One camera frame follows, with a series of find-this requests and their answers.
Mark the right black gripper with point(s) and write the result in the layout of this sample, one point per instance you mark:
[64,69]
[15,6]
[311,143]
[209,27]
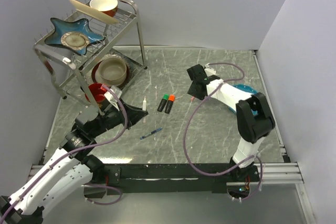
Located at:
[191,92]

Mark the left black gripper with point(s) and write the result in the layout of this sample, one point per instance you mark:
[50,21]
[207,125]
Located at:
[134,114]

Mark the white pen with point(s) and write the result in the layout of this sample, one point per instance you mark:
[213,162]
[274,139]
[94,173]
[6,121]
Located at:
[144,109]

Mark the blue pen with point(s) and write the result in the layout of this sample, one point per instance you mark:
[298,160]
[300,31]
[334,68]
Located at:
[151,133]

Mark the black orange-tipped highlighter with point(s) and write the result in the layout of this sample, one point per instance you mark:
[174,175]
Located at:
[168,106]

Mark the green highlighter cap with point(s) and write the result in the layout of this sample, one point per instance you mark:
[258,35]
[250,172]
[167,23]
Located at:
[165,96]

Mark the black green-tipped highlighter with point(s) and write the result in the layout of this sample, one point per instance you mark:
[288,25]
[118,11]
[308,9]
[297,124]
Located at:
[162,105]

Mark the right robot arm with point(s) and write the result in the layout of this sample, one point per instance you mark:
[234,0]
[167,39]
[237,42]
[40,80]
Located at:
[255,120]

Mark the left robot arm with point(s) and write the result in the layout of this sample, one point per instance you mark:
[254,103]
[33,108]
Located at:
[70,166]

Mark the red cup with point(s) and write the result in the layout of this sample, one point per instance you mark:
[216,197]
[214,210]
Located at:
[98,92]

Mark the blue polka-dot plate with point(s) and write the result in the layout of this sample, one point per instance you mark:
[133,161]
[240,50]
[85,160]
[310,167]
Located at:
[248,89]

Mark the grey ceramic bowl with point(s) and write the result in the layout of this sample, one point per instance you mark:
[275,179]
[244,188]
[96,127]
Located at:
[112,72]

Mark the dark red plate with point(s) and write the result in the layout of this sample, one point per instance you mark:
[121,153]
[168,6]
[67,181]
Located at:
[94,73]

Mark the steel dish rack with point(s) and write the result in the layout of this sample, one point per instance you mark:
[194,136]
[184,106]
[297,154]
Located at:
[64,65]

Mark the small round patterned saucer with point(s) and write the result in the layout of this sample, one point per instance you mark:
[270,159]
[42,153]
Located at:
[74,40]

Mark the white and red bowl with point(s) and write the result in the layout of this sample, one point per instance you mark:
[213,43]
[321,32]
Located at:
[109,7]

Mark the blue star-shaped dish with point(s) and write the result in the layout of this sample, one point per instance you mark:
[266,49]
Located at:
[61,27]

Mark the beige oval plate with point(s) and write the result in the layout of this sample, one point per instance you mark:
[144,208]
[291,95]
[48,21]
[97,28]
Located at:
[93,13]

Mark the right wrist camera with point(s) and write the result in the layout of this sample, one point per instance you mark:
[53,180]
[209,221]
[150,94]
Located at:
[209,70]

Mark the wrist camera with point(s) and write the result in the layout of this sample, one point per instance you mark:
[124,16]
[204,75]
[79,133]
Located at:
[111,94]
[209,70]

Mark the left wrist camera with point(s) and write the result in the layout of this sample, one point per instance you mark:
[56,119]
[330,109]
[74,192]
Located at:
[111,94]

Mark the black base frame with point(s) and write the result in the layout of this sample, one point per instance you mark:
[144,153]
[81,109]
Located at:
[167,178]

